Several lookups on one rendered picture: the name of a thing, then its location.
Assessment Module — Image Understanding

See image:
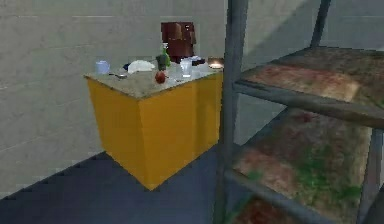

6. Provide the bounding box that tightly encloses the green bottle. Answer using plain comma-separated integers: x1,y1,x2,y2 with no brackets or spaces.
155,43,172,72

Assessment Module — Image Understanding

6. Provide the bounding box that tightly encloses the clear drinking glass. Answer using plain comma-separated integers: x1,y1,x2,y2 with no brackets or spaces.
180,59,193,79

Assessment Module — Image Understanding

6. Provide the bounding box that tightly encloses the pale blue mug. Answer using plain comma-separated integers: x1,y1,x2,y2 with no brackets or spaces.
95,60,111,75

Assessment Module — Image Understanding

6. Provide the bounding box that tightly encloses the red apple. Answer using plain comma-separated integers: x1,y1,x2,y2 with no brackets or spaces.
154,70,167,85

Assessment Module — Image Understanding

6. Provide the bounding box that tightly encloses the dark frying pan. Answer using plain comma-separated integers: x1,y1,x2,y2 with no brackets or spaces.
207,56,225,70

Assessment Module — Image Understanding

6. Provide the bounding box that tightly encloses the grey metal shelf rack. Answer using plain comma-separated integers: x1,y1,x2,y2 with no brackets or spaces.
213,0,384,224

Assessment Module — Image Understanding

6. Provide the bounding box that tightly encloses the dark red coffee machine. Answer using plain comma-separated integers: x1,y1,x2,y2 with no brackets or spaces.
160,21,197,62

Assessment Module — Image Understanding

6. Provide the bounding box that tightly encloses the white cloth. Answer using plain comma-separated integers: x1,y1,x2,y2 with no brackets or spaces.
127,59,156,74

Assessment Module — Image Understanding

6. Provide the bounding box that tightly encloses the yellow kitchen counter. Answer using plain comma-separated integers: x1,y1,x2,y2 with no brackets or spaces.
83,61,224,192

